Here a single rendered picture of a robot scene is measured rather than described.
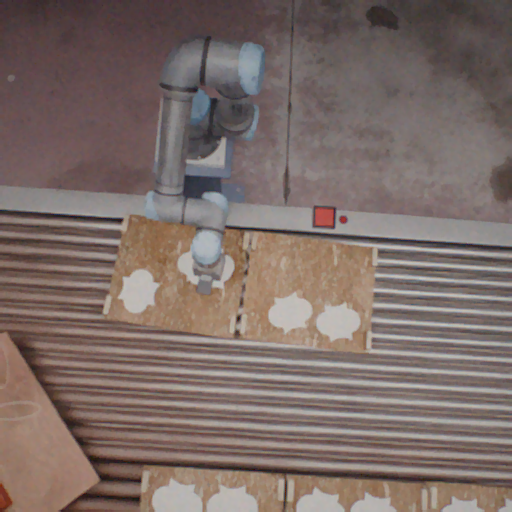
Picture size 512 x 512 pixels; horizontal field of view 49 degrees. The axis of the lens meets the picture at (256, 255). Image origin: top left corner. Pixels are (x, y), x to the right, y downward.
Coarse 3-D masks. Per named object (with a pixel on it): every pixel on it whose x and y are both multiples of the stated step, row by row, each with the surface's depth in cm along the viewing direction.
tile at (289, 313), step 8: (296, 296) 177; (280, 304) 177; (288, 304) 177; (296, 304) 177; (304, 304) 177; (272, 312) 176; (280, 312) 176; (288, 312) 176; (296, 312) 176; (304, 312) 176; (272, 320) 175; (280, 320) 175; (288, 320) 175; (296, 320) 175; (304, 320) 176; (288, 328) 175
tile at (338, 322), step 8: (344, 304) 177; (328, 312) 177; (336, 312) 177; (344, 312) 177; (352, 312) 177; (320, 320) 176; (328, 320) 176; (336, 320) 176; (344, 320) 176; (352, 320) 176; (360, 320) 176; (320, 328) 175; (328, 328) 175; (336, 328) 175; (344, 328) 175; (352, 328) 176; (336, 336) 175; (344, 336) 175
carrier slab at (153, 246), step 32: (160, 224) 182; (128, 256) 179; (160, 256) 180; (160, 288) 177; (192, 288) 177; (224, 288) 178; (128, 320) 174; (160, 320) 174; (192, 320) 175; (224, 320) 175
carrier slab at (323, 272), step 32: (256, 256) 181; (288, 256) 182; (320, 256) 182; (352, 256) 182; (256, 288) 178; (288, 288) 179; (320, 288) 179; (352, 288) 180; (256, 320) 176; (352, 352) 175
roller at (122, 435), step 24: (72, 432) 166; (96, 432) 167; (120, 432) 167; (144, 432) 168; (168, 432) 168; (192, 432) 169; (360, 456) 170; (384, 456) 169; (408, 456) 169; (432, 456) 169; (456, 456) 170; (480, 456) 170; (504, 456) 170
